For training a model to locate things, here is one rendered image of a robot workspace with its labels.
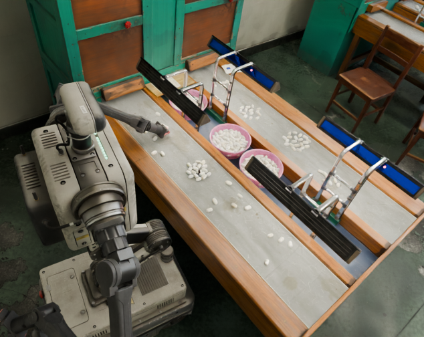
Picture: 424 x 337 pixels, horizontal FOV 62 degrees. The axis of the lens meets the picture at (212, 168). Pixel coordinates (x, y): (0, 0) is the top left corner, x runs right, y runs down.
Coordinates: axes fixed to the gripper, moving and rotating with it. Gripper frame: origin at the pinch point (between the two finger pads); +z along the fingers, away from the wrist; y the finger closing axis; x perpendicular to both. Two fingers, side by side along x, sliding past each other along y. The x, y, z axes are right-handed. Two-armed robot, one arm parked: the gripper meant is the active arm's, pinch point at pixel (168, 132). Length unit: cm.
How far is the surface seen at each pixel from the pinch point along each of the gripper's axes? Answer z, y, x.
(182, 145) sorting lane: 2.5, -12.9, 0.3
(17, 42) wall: -36, 133, 21
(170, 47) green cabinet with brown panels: 12, 49, -40
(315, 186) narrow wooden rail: 35, -84, -29
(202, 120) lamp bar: -20.9, -30.1, -24.8
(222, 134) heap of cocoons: 24.2, -18.3, -17.1
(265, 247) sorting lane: -3, -94, 6
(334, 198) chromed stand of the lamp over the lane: -12, -105, -36
